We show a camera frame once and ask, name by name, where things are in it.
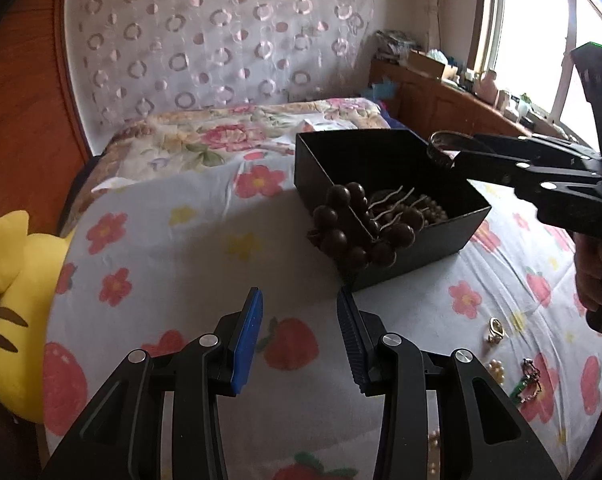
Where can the window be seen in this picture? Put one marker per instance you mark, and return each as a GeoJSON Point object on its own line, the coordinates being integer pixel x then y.
{"type": "Point", "coordinates": [531, 35]}

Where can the blue bag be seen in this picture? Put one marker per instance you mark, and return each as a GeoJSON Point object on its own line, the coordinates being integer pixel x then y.
{"type": "Point", "coordinates": [383, 91]}

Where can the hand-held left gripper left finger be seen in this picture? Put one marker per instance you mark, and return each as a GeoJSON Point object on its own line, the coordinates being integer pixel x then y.
{"type": "Point", "coordinates": [246, 345]}

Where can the stack of papers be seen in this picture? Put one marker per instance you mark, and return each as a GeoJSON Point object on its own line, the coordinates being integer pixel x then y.
{"type": "Point", "coordinates": [393, 42]}

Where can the cardboard box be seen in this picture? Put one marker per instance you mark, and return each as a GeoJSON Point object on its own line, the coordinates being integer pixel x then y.
{"type": "Point", "coordinates": [428, 65]}

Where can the wooden cabinet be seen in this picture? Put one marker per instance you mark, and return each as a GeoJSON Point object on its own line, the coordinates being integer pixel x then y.
{"type": "Point", "coordinates": [441, 105]}

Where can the dark metal bangle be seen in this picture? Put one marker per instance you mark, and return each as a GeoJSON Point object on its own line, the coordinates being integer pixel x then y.
{"type": "Point", "coordinates": [438, 152]}

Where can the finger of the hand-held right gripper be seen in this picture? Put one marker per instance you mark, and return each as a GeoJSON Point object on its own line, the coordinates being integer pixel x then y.
{"type": "Point", "coordinates": [531, 144]}
{"type": "Point", "coordinates": [501, 167]}

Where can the pearl cluster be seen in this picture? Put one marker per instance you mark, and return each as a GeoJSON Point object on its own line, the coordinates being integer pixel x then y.
{"type": "Point", "coordinates": [497, 371]}

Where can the beige window curtain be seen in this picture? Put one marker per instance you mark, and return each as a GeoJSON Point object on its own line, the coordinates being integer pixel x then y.
{"type": "Point", "coordinates": [428, 0]}

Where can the green and silver charm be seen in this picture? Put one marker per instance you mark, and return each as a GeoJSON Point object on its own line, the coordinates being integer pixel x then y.
{"type": "Point", "coordinates": [528, 380]}

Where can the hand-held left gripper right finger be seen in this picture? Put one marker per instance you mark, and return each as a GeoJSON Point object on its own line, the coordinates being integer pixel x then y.
{"type": "Point", "coordinates": [353, 345]}

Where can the person's right hand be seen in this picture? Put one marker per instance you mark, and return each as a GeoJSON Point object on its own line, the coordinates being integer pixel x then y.
{"type": "Point", "coordinates": [588, 280]}

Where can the floral quilt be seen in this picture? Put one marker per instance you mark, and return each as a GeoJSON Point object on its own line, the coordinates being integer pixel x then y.
{"type": "Point", "coordinates": [206, 135]}

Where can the pink kettle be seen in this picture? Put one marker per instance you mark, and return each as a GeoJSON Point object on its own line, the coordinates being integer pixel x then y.
{"type": "Point", "coordinates": [487, 85]}

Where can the strawberry print bedsheet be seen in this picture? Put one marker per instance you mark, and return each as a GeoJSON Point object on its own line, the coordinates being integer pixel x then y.
{"type": "Point", "coordinates": [181, 285]}

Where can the circle patterned sheer curtain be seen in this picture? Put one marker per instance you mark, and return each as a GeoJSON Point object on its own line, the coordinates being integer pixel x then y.
{"type": "Point", "coordinates": [221, 35]}

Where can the black box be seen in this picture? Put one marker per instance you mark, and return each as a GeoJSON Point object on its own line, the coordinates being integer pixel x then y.
{"type": "Point", "coordinates": [381, 165]}

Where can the yellow plush toy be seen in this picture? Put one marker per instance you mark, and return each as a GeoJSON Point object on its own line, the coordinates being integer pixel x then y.
{"type": "Point", "coordinates": [16, 320]}

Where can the silver hairpin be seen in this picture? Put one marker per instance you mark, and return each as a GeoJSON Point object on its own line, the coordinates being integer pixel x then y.
{"type": "Point", "coordinates": [386, 205]}

